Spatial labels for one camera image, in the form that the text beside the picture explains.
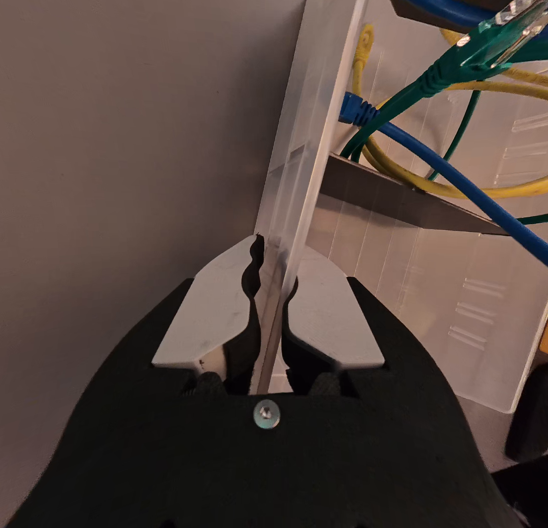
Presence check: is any yellow ethernet cable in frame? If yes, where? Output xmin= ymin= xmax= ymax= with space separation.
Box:
xmin=353 ymin=23 xmax=548 ymax=200

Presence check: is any grey bin divider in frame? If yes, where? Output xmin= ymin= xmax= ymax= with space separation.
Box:
xmin=319 ymin=151 xmax=510 ymax=237

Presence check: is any black wrist rest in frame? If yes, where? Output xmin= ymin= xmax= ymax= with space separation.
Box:
xmin=504 ymin=365 xmax=548 ymax=464

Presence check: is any clear plastic bin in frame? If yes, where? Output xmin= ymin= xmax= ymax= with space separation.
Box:
xmin=253 ymin=0 xmax=548 ymax=414

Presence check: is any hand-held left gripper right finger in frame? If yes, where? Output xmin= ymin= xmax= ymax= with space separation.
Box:
xmin=280 ymin=246 xmax=384 ymax=394

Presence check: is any green ethernet cable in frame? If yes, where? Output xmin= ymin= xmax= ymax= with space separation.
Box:
xmin=340 ymin=0 xmax=548 ymax=226

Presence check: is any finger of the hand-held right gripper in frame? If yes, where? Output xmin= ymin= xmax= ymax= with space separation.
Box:
xmin=387 ymin=0 xmax=484 ymax=30

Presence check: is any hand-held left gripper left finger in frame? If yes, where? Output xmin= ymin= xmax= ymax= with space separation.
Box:
xmin=152 ymin=234 xmax=263 ymax=394

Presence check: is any blue ethernet cable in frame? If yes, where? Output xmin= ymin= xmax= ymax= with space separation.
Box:
xmin=338 ymin=0 xmax=548 ymax=268

